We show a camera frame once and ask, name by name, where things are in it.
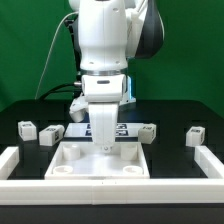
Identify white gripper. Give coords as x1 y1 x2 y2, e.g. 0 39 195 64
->
82 74 126 152

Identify white square tabletop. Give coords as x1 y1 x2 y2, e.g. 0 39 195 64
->
45 142 150 180

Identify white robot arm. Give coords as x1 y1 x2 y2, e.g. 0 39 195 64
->
68 0 164 152

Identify white fiducial marker sheet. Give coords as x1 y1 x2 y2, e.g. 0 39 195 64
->
64 123 144 138

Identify white U-shaped fence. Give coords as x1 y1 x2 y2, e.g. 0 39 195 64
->
0 147 224 205

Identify black cables at base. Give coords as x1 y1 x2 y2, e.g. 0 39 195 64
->
34 82 84 101

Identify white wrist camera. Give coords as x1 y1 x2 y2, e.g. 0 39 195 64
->
69 96 88 123

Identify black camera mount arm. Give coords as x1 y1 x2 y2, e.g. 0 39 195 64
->
64 18 82 88

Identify white cable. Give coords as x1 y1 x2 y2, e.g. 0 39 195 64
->
34 10 81 100

